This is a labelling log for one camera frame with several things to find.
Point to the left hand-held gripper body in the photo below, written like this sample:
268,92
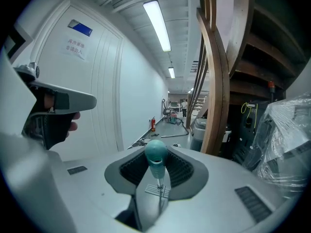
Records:
73,99

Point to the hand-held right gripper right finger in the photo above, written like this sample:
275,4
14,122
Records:
218,203

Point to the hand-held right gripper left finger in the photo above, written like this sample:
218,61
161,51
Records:
80,193

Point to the person's left hand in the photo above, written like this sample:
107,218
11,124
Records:
73,125

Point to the white door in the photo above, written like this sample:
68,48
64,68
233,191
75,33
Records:
102,93

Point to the white paper notice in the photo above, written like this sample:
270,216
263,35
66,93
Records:
75,48

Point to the grey bin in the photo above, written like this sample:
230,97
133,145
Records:
198,135

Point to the blue door sign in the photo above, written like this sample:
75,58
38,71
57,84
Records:
82,28

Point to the black machine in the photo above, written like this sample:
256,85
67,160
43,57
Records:
245,135

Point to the metal vacuum tube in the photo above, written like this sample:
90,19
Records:
175,135

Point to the red fire extinguisher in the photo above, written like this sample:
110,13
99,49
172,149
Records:
153,125

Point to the plastic-wrapped machine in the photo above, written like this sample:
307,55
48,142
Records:
284,142

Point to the black office chair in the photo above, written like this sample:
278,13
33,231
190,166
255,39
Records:
166,109

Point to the red and green vacuum cleaner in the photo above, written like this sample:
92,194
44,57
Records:
172,118

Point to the desk with monitor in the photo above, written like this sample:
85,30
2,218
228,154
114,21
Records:
174,105

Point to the long ceiling light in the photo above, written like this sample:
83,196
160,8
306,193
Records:
171,72
158,25

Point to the dark wooden staircase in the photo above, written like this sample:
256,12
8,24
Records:
218,93

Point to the orange warning light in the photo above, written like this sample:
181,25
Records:
271,86

